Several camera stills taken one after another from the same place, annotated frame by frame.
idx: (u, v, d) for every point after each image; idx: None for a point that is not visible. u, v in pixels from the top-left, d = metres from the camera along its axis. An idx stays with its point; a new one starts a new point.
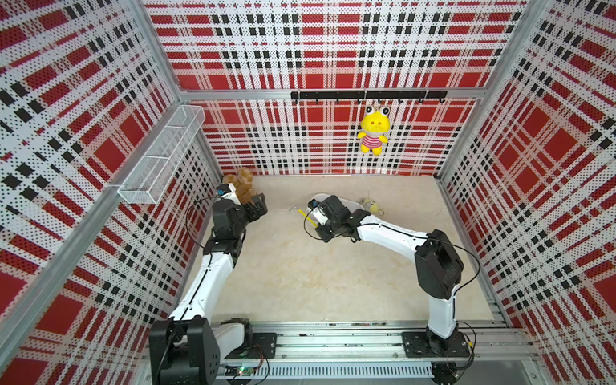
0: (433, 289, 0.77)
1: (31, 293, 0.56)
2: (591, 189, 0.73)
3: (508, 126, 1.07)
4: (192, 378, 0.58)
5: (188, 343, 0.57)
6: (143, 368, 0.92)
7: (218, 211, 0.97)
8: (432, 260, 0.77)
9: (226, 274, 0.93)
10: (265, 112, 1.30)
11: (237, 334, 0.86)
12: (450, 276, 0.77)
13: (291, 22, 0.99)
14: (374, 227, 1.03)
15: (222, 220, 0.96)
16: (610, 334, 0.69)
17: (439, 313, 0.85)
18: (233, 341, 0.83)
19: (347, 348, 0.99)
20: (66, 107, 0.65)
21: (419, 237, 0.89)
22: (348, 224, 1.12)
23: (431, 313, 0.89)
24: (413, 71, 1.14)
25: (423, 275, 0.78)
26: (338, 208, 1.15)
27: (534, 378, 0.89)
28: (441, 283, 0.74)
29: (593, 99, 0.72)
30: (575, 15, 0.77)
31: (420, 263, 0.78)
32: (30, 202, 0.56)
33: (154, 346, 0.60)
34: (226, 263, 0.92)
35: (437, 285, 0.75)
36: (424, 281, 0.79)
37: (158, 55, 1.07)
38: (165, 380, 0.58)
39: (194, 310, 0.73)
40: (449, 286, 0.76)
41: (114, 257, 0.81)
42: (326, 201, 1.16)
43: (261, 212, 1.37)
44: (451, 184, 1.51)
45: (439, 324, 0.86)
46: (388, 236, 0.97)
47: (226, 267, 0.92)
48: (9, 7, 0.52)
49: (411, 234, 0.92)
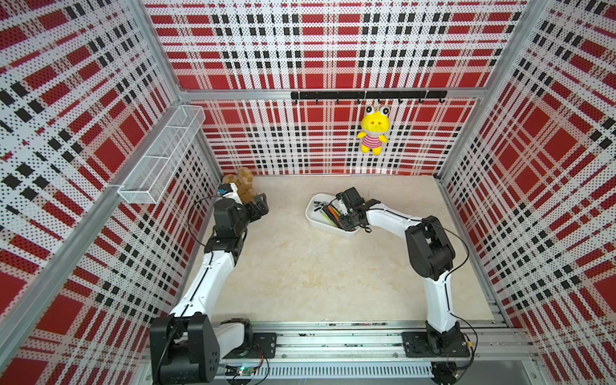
0: (422, 268, 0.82)
1: (32, 293, 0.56)
2: (591, 189, 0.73)
3: (508, 126, 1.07)
4: (192, 374, 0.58)
5: (188, 340, 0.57)
6: (143, 368, 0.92)
7: (219, 209, 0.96)
8: (420, 239, 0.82)
9: (226, 273, 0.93)
10: (265, 111, 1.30)
11: (237, 329, 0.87)
12: (439, 258, 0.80)
13: (291, 22, 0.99)
14: (379, 212, 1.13)
15: (223, 220, 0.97)
16: (610, 334, 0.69)
17: (431, 301, 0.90)
18: (233, 340, 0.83)
19: (347, 348, 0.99)
20: (66, 107, 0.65)
21: (414, 219, 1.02)
22: (359, 209, 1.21)
23: (431, 305, 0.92)
24: (413, 71, 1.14)
25: (414, 253, 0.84)
26: (353, 197, 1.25)
27: (534, 378, 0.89)
28: (427, 263, 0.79)
29: (593, 99, 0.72)
30: (575, 15, 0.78)
31: (411, 241, 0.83)
32: (30, 202, 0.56)
33: (154, 342, 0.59)
34: (226, 261, 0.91)
35: (423, 265, 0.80)
36: (415, 259, 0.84)
37: (159, 55, 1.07)
38: (164, 376, 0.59)
39: (195, 307, 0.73)
40: (435, 268, 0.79)
41: (114, 257, 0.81)
42: (345, 191, 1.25)
43: (261, 212, 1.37)
44: (451, 184, 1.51)
45: (436, 317, 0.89)
46: (387, 217, 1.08)
47: (227, 265, 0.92)
48: (9, 7, 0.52)
49: (407, 217, 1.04)
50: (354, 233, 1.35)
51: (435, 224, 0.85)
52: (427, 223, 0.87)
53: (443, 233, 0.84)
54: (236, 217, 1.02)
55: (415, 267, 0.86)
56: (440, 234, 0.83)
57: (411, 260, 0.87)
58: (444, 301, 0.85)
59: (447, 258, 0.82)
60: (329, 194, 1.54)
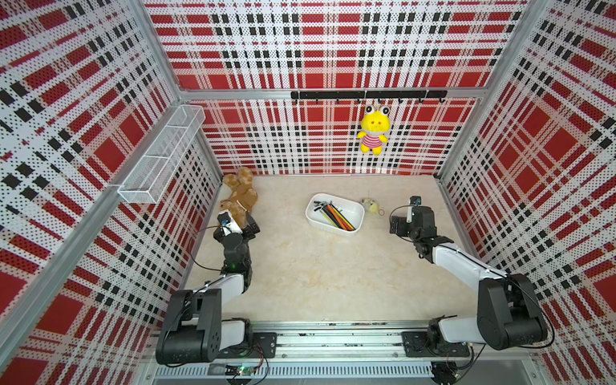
0: (492, 334, 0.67)
1: (32, 293, 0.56)
2: (591, 189, 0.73)
3: (508, 126, 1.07)
4: (193, 352, 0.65)
5: (201, 312, 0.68)
6: (143, 367, 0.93)
7: (229, 249, 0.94)
8: (500, 299, 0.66)
9: (237, 291, 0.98)
10: (265, 111, 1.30)
11: (237, 329, 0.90)
12: (520, 332, 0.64)
13: (290, 22, 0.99)
14: (450, 252, 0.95)
15: (234, 256, 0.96)
16: (610, 334, 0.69)
17: (464, 326, 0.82)
18: (232, 337, 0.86)
19: (347, 348, 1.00)
20: (66, 107, 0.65)
21: (494, 272, 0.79)
22: (425, 242, 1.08)
23: (453, 322, 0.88)
24: (413, 71, 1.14)
25: (484, 311, 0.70)
26: (427, 224, 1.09)
27: (534, 378, 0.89)
28: (503, 331, 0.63)
29: (593, 99, 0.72)
30: (575, 15, 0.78)
31: (484, 298, 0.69)
32: (30, 202, 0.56)
33: (172, 311, 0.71)
34: (237, 281, 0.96)
35: (497, 331, 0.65)
36: (484, 319, 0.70)
37: (159, 55, 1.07)
38: (168, 355, 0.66)
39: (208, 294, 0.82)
40: (515, 341, 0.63)
41: (114, 257, 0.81)
42: (420, 211, 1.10)
43: (254, 230, 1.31)
44: (451, 184, 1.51)
45: (454, 332, 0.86)
46: (460, 263, 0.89)
47: (238, 285, 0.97)
48: (9, 7, 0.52)
49: (484, 266, 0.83)
50: (354, 233, 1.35)
51: (524, 286, 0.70)
52: (512, 281, 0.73)
53: (533, 301, 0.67)
54: (244, 247, 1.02)
55: (485, 332, 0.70)
56: (528, 302, 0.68)
57: (480, 321, 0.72)
58: (478, 340, 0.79)
59: (533, 335, 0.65)
60: (329, 194, 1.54)
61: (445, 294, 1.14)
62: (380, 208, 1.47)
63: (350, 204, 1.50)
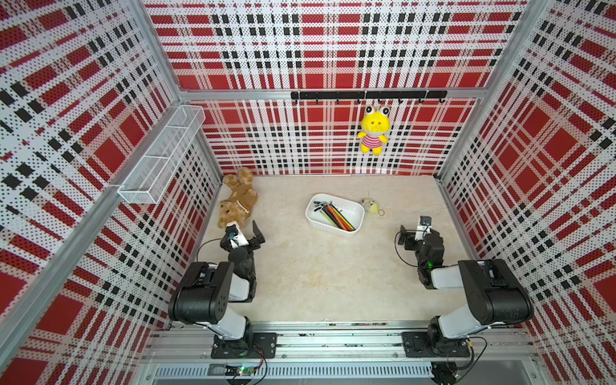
0: (479, 310, 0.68)
1: (32, 293, 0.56)
2: (591, 189, 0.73)
3: (508, 126, 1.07)
4: (203, 304, 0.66)
5: (217, 273, 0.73)
6: (143, 368, 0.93)
7: (235, 264, 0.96)
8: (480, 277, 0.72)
9: (242, 297, 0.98)
10: (265, 111, 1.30)
11: (240, 322, 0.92)
12: (504, 305, 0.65)
13: (291, 22, 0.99)
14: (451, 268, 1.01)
15: (240, 271, 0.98)
16: (610, 334, 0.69)
17: (459, 318, 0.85)
18: (233, 327, 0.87)
19: (347, 348, 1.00)
20: (66, 107, 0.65)
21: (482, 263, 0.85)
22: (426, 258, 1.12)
23: (451, 315, 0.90)
24: (413, 71, 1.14)
25: (472, 289, 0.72)
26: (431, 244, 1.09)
27: (534, 378, 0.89)
28: (488, 305, 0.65)
29: (593, 99, 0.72)
30: (575, 15, 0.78)
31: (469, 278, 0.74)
32: (30, 202, 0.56)
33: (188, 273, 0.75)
34: (246, 286, 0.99)
35: (483, 307, 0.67)
36: (472, 297, 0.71)
37: (159, 55, 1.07)
38: (179, 311, 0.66)
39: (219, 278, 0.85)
40: (499, 312, 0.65)
41: (114, 257, 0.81)
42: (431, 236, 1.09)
43: (261, 241, 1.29)
44: (451, 184, 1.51)
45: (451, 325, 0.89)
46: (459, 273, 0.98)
47: (246, 291, 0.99)
48: (9, 7, 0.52)
49: None
50: (353, 233, 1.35)
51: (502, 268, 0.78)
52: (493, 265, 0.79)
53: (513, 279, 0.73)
54: (249, 261, 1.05)
55: (474, 312, 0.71)
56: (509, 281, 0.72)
57: (469, 301, 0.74)
58: (474, 329, 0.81)
59: (518, 310, 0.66)
60: (329, 194, 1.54)
61: (445, 294, 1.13)
62: (380, 208, 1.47)
63: (350, 204, 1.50)
